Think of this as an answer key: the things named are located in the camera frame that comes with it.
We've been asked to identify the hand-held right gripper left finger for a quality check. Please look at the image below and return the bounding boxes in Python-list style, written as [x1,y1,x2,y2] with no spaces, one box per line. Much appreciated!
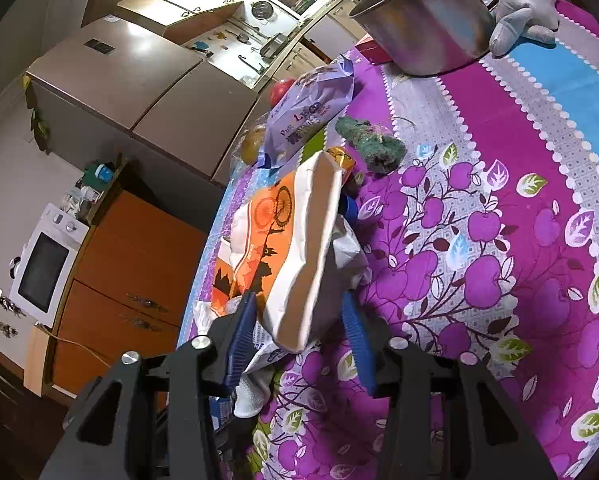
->
[40,291,259,480]

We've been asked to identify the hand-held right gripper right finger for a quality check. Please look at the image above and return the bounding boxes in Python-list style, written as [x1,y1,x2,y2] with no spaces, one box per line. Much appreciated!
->
[342,292,560,480]

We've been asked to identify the white wrapper with blue print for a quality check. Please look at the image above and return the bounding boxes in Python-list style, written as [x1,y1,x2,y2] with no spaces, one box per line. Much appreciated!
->
[234,330,290,418]

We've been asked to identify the orange and white paper bag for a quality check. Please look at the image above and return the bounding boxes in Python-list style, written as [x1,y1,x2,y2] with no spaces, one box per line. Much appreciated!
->
[212,150,350,353]

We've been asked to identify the blue packet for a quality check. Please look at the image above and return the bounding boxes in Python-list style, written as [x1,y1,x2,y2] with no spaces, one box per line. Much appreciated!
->
[339,195,363,221]

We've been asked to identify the orange wooden cabinet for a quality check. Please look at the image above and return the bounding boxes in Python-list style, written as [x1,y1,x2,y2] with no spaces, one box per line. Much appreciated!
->
[24,160,210,396]

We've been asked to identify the yellow pear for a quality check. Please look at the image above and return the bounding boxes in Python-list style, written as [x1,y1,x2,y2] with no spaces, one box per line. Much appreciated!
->
[240,127,268,166]

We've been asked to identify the gold foil wrapper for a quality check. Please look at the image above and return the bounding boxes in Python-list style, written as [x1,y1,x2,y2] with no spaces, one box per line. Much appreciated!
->
[326,146,356,173]

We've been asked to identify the purple floral tablecloth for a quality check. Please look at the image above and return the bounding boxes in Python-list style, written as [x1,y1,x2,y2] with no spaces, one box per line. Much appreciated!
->
[177,0,599,480]

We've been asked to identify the green scouring sponge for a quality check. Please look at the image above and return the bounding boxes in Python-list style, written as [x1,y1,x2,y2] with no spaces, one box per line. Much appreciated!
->
[335,116,407,175]

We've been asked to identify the white microwave oven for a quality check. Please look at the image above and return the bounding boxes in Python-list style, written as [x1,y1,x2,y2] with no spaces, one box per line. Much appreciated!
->
[8,203,89,316]

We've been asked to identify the green container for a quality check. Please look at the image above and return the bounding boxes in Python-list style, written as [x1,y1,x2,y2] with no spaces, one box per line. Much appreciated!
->
[82,160,115,191]

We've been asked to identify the purple snack packet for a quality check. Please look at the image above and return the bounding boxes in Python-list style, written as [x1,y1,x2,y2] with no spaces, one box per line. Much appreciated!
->
[257,57,355,168]

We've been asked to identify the beige refrigerator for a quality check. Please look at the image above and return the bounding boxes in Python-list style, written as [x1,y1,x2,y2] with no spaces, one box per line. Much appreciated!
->
[24,15,275,186]

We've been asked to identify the green plant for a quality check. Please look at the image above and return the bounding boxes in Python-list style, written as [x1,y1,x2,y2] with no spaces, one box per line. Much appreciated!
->
[24,77,51,152]

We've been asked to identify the red box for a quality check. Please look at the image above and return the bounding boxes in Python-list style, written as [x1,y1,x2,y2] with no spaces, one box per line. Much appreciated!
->
[354,35,393,66]

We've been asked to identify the steel pot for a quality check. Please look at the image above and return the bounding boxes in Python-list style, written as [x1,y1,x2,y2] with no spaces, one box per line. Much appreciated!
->
[348,0,503,78]

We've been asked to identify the grey glove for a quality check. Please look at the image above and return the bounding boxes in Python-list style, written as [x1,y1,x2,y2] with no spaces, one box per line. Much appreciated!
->
[489,0,563,58]

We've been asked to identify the power cable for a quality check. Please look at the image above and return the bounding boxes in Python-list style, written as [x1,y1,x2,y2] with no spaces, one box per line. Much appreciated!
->
[34,324,111,367]

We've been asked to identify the beige wall cabinets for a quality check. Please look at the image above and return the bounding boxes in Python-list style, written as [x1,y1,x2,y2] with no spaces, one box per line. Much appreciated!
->
[117,0,243,46]

